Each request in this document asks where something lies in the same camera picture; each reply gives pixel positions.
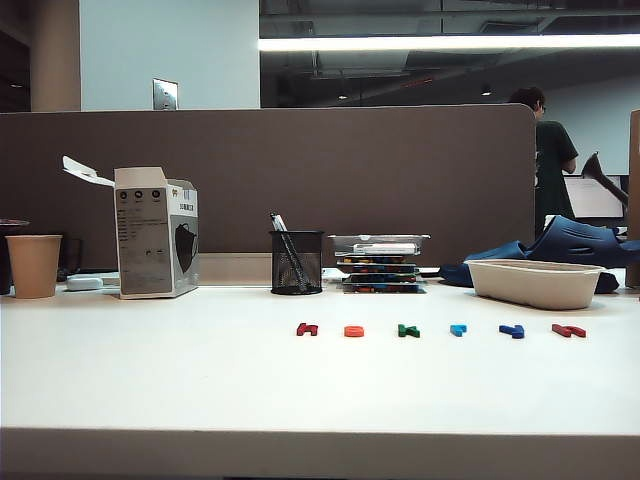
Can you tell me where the letter magnet pack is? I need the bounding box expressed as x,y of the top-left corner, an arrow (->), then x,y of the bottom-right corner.
341,281 -> 428,295
337,263 -> 420,275
335,254 -> 421,266
343,272 -> 419,285

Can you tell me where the red letter n magnet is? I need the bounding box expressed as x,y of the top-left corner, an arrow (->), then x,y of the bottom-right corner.
551,323 -> 589,340

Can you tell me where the black mesh pen holder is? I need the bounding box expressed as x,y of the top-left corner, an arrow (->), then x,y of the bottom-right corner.
269,230 -> 325,296

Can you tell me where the black white pen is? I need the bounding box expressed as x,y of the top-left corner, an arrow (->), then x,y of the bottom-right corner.
269,213 -> 310,294

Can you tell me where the clear plastic case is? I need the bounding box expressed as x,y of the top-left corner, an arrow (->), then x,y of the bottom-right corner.
327,233 -> 432,259

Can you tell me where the brown desk partition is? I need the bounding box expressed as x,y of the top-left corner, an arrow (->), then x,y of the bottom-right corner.
0,103 -> 537,289

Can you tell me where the white grey mask box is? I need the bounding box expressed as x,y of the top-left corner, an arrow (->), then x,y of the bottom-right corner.
62,154 -> 200,300

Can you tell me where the beige oval tray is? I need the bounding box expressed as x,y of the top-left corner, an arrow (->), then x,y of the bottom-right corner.
464,258 -> 606,311

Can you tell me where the ceiling light strip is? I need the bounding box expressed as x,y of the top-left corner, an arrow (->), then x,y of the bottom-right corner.
257,33 -> 640,52

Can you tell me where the small white device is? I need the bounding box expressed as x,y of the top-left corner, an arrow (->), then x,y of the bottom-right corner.
65,270 -> 121,292

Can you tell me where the person in dark shirt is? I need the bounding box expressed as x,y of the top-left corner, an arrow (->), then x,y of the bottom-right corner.
507,85 -> 581,241

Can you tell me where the blue clog with holes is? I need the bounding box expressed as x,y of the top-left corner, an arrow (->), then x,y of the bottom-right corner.
524,214 -> 640,271

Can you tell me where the computer monitor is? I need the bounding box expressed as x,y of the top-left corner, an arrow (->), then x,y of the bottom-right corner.
563,174 -> 629,220

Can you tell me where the brown paper cup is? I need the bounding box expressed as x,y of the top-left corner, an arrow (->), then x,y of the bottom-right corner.
5,234 -> 63,300

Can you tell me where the dark angled bar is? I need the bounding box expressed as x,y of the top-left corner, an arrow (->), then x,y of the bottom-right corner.
582,152 -> 630,206

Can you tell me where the brown cardboard box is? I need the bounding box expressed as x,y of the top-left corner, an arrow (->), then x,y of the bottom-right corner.
627,109 -> 640,289

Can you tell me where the metal wall plate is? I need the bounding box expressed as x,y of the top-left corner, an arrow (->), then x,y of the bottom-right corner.
152,78 -> 180,111

